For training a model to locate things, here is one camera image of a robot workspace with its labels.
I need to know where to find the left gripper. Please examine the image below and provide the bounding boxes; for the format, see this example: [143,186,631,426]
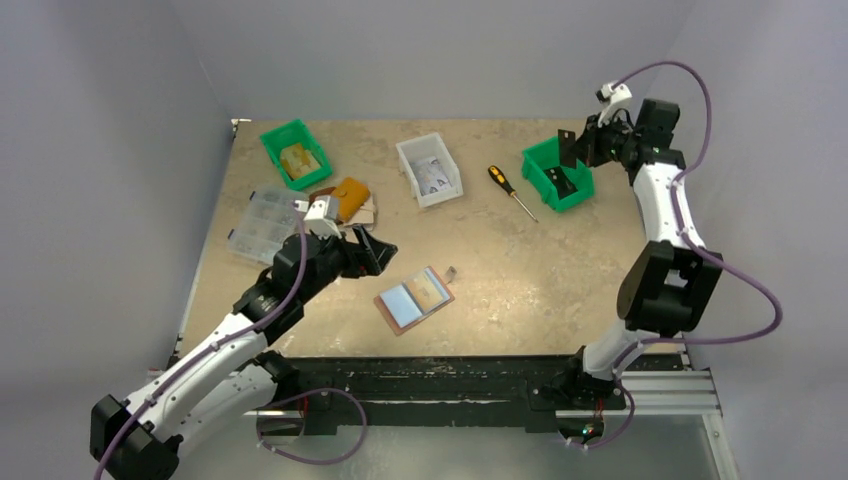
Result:
[298,223,395,303]

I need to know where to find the black credit card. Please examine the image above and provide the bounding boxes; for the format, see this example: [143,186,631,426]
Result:
[557,129,578,169]

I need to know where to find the blue card sleeves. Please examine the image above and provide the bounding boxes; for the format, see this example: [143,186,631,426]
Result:
[379,266,453,329]

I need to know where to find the pink card holder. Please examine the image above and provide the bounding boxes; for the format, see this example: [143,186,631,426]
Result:
[372,264,458,337]

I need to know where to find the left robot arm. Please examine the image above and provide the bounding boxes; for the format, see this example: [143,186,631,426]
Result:
[89,226,398,479]

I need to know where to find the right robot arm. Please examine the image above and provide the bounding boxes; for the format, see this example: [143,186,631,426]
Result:
[559,99,722,407]

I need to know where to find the beige card holder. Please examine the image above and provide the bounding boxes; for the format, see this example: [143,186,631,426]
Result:
[342,194,378,231]

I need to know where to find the yellow card holder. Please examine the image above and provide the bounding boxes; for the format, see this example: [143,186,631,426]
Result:
[330,177,371,223]

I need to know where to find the brown card holder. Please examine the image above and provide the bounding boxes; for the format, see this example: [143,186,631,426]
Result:
[309,187,336,202]

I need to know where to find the cards in white bin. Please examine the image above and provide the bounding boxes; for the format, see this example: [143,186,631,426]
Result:
[410,156,452,197]

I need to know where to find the cards in green bin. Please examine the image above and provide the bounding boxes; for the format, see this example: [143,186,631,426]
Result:
[279,143,321,180]

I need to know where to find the right green bin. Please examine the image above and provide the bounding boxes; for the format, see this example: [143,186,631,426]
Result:
[521,137,595,213]

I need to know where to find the green bin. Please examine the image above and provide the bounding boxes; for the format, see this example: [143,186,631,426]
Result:
[260,119,333,191]
[521,137,595,213]

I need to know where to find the black item in bin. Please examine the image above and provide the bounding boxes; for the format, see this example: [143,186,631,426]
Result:
[544,165,578,200]

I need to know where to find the yellow black screwdriver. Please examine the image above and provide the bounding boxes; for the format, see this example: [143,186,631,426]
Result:
[487,165,539,223]

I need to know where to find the white bin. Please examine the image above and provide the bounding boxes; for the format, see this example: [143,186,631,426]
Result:
[396,132,464,209]

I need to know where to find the clear compartment organizer box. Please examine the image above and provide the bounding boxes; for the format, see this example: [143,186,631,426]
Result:
[227,185,308,265]

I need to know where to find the left green bin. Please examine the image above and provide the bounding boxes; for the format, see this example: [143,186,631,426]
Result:
[260,119,333,191]

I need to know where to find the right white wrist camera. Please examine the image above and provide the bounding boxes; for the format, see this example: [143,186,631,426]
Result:
[596,82,633,128]

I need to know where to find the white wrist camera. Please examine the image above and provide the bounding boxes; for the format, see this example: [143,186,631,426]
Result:
[293,195,343,239]
[596,82,633,128]

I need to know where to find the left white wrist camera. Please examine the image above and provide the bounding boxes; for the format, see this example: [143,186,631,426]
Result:
[293,195,343,239]

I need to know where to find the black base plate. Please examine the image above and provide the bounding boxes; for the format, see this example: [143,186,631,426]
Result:
[165,355,685,437]

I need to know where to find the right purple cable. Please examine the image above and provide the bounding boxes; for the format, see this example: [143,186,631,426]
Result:
[563,60,784,453]

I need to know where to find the purple cable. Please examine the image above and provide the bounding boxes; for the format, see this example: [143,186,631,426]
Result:
[563,60,784,453]
[92,201,369,480]

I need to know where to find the aluminium frame rail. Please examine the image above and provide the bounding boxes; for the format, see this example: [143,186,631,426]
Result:
[622,370,721,416]

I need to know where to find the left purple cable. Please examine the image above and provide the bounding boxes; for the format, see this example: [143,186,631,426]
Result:
[92,201,369,480]

